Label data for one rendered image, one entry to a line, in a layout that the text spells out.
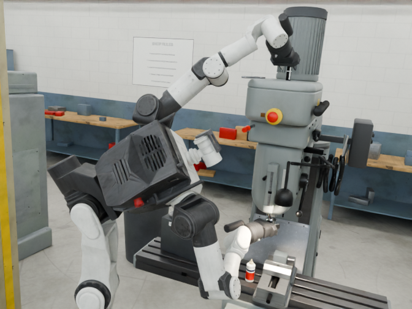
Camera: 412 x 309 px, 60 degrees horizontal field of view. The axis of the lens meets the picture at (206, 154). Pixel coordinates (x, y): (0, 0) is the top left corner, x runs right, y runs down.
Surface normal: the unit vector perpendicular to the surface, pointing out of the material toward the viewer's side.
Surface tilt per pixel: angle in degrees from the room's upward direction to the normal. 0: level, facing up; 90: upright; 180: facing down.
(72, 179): 90
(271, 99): 90
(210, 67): 72
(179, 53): 90
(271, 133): 90
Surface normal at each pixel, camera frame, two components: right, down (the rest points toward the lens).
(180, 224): -0.62, 0.20
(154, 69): -0.37, 0.19
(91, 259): -0.05, 0.23
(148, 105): -0.31, -0.22
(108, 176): -0.50, -0.11
